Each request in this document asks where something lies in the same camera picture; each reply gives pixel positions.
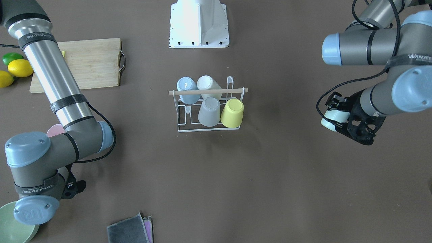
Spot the pink cloth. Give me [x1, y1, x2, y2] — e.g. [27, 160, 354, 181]
[142, 216, 153, 243]

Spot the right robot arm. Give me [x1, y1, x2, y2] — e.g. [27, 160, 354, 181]
[1, 0, 116, 225]

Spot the grey cup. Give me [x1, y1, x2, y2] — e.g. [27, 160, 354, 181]
[198, 97, 220, 127]

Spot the yellow cup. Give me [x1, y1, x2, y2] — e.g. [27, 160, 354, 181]
[220, 99, 244, 128]

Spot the grey cloth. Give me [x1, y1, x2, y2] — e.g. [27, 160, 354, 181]
[107, 212, 147, 243]

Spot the white cup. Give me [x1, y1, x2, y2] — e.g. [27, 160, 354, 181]
[196, 75, 222, 99]

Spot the green lime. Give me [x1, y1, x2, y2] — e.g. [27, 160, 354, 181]
[2, 52, 24, 66]

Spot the white wire cup rack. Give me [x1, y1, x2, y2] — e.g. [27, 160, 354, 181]
[169, 76, 248, 133]

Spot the yellow lemon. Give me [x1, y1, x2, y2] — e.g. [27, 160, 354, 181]
[8, 59, 34, 77]
[0, 70, 14, 88]

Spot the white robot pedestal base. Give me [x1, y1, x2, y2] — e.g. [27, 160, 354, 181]
[169, 0, 230, 48]

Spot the light blue cup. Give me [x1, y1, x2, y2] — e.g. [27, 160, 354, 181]
[177, 77, 201, 105]

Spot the mint green cup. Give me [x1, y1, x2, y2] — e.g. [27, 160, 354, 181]
[321, 109, 350, 132]

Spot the green bowl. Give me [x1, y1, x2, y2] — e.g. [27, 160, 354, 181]
[0, 201, 39, 243]

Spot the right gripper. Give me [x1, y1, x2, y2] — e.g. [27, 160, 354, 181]
[60, 165, 86, 199]

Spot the pink cup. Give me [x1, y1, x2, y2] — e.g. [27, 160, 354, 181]
[46, 124, 65, 137]

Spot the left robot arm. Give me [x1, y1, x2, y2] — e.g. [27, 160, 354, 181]
[320, 0, 432, 145]

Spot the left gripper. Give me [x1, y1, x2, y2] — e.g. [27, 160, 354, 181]
[325, 91, 386, 145]

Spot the bamboo cutting board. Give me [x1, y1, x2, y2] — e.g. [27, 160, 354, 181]
[29, 38, 126, 93]

